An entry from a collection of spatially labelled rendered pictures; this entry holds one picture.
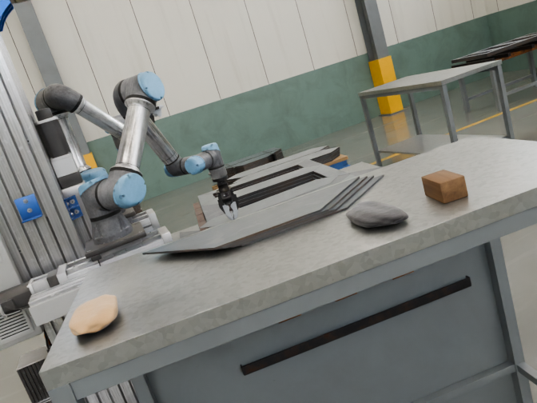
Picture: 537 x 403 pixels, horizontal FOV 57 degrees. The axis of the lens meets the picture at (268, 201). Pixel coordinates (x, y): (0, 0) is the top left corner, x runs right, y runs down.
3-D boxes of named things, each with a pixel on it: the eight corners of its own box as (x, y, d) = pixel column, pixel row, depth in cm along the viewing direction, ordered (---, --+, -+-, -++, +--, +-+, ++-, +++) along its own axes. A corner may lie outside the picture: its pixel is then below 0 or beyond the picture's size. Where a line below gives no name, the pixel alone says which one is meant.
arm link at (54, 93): (59, 73, 217) (150, 132, 246) (50, 78, 225) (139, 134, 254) (48, 95, 213) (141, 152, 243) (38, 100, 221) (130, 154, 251)
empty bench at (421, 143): (376, 169, 607) (357, 93, 585) (423, 150, 625) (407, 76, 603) (462, 181, 466) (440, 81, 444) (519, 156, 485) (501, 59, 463)
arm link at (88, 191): (106, 208, 195) (93, 175, 192) (129, 204, 187) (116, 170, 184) (81, 220, 185) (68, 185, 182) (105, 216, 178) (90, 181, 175)
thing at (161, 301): (475, 147, 167) (472, 135, 166) (638, 167, 109) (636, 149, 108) (93, 282, 150) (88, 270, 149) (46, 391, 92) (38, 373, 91)
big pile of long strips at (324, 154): (328, 151, 369) (326, 143, 367) (347, 156, 330) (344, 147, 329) (226, 185, 358) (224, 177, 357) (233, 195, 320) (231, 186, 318)
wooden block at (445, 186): (424, 196, 121) (420, 176, 120) (447, 188, 121) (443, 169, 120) (443, 204, 111) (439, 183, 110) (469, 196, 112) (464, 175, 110)
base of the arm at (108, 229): (94, 248, 180) (84, 222, 178) (94, 239, 194) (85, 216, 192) (134, 233, 184) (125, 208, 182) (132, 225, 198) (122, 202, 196)
